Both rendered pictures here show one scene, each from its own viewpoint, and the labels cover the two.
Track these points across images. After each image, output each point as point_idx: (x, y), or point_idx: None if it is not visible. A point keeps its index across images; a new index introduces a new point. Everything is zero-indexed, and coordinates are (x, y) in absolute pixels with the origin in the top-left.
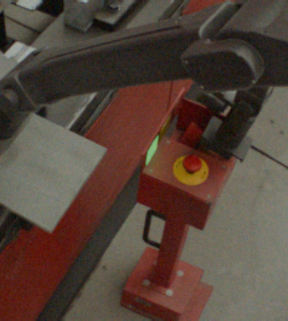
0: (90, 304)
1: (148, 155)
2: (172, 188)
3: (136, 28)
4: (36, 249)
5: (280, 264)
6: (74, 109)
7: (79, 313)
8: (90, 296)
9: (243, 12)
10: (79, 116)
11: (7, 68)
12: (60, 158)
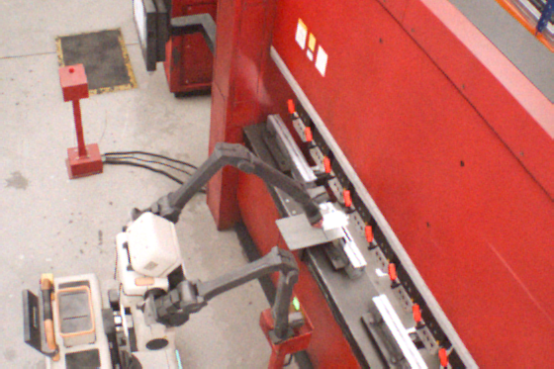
0: (286, 362)
1: (294, 300)
2: None
3: (271, 169)
4: (299, 278)
5: None
6: (327, 280)
7: (286, 355)
8: (291, 365)
9: (244, 150)
10: (323, 280)
11: (312, 194)
12: (297, 237)
